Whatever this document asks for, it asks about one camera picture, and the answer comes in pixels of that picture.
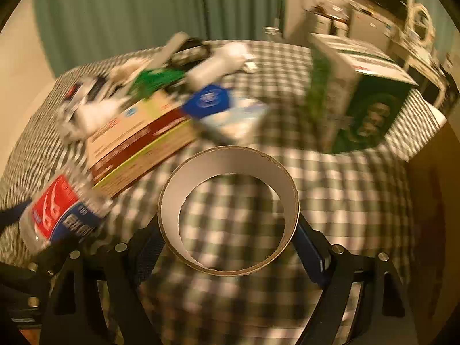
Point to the white lace cloth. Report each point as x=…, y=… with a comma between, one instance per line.
x=99, y=116

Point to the grey foam tube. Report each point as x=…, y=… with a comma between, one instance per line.
x=215, y=64

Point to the blue and white packet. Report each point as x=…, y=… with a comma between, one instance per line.
x=222, y=111

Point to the green curtain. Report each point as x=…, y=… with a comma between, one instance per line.
x=143, y=10

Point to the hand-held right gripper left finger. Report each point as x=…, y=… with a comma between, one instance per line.
x=142, y=258

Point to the green foil packet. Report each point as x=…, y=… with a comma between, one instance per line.
x=154, y=79

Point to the flat beige and red box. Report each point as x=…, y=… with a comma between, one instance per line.
x=140, y=140

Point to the grey small fridge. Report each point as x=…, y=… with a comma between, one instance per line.
x=370, y=32

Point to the white oval mirror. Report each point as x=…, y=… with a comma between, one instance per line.
x=421, y=23

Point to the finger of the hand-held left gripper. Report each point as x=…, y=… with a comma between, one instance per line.
x=10, y=216

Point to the checked tablecloth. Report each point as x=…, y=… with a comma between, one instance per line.
x=341, y=194

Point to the white dresser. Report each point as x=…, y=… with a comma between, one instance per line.
x=420, y=64

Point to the clear plastic bottle red label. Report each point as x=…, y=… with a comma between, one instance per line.
x=54, y=208

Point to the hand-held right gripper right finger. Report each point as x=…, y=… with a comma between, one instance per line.
x=312, y=248

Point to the white suitcase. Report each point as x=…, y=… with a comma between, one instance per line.
x=329, y=24

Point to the large green carton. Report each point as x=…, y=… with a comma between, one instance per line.
x=359, y=107

